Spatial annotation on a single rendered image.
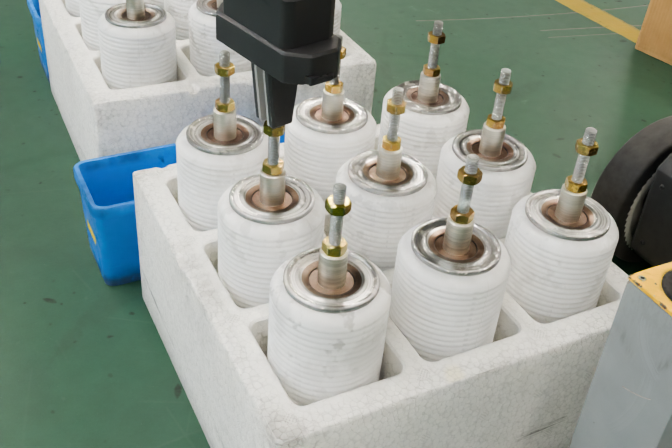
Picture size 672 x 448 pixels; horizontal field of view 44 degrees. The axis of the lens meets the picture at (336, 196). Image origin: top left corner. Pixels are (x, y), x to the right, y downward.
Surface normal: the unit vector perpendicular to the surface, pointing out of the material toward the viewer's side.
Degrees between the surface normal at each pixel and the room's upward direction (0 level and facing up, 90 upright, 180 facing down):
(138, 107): 90
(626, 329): 90
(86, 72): 0
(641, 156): 43
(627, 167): 55
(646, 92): 0
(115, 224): 92
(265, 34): 90
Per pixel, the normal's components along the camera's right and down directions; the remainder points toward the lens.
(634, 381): -0.89, 0.20
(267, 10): -0.77, 0.32
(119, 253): 0.45, 0.56
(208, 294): 0.07, -0.82
